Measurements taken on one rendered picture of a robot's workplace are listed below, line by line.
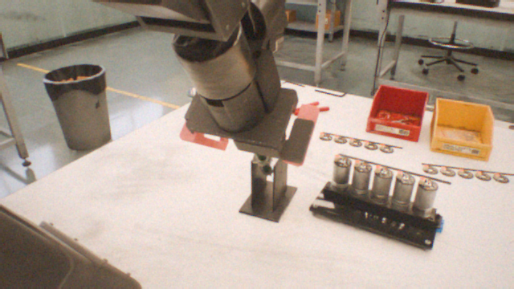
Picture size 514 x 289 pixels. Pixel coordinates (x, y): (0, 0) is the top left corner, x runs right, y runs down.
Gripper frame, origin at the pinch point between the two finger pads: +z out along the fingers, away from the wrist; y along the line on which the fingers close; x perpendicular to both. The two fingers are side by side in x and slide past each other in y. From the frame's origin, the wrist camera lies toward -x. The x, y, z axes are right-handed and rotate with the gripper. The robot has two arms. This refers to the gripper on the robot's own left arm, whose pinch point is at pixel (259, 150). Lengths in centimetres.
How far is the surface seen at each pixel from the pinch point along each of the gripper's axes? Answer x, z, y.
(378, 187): -2.0, 8.2, -14.1
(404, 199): -1.3, 8.7, -17.5
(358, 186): -1.8, 9.0, -11.5
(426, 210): -0.6, 9.1, -20.4
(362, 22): -340, 312, 51
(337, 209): 1.8, 9.9, -9.5
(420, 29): -331, 306, -19
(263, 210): 4.8, 8.6, -0.1
